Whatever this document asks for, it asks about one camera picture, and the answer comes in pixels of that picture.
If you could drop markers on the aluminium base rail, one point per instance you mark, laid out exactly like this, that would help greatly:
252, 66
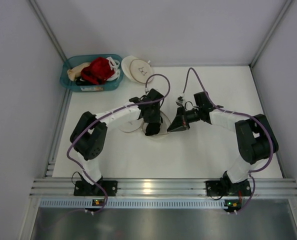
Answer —
265, 188

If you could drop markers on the perforated cable duct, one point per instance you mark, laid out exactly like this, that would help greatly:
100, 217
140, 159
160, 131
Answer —
136, 203

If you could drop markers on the teal plastic basket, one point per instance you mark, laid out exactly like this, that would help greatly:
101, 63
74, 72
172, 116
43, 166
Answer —
79, 85

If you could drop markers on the black bra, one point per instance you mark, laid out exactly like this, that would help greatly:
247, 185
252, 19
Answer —
153, 129

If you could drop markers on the beige bra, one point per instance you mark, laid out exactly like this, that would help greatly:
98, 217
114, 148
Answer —
75, 72

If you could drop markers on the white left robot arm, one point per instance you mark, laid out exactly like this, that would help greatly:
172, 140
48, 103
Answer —
89, 135

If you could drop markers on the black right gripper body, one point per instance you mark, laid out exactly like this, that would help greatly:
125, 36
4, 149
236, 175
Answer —
184, 120

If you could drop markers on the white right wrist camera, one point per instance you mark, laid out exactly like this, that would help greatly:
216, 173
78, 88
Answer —
180, 101

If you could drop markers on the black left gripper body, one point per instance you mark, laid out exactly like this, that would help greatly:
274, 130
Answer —
153, 122

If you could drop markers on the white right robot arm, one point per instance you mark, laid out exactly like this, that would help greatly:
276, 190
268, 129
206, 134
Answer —
255, 138

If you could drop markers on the red bra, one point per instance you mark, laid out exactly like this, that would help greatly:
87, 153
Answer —
98, 72

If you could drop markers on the white bra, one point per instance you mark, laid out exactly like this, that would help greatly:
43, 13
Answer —
115, 67

